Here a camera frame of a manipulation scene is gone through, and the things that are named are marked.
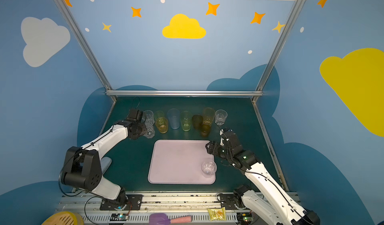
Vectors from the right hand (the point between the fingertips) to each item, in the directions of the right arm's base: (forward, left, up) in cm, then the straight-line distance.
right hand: (212, 145), depth 78 cm
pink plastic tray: (-3, +19, -18) cm, 26 cm away
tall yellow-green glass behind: (+26, +36, -8) cm, 45 cm away
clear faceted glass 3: (+30, -8, -13) cm, 34 cm away
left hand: (+11, +42, -7) cm, 44 cm away
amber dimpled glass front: (+18, +3, -13) cm, 23 cm away
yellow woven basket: (-34, +68, -11) cm, 77 cm away
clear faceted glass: (-7, +1, -16) cm, 17 cm away
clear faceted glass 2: (+16, +40, -11) cm, 44 cm away
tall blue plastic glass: (+23, +25, -7) cm, 34 cm away
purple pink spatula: (-32, +23, -15) cm, 43 cm away
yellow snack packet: (-29, -3, -14) cm, 32 cm away
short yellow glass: (+21, +34, -12) cm, 42 cm away
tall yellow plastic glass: (+25, +1, -7) cm, 26 cm away
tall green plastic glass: (+23, +17, -9) cm, 30 cm away
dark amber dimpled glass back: (+24, +9, -11) cm, 27 cm away
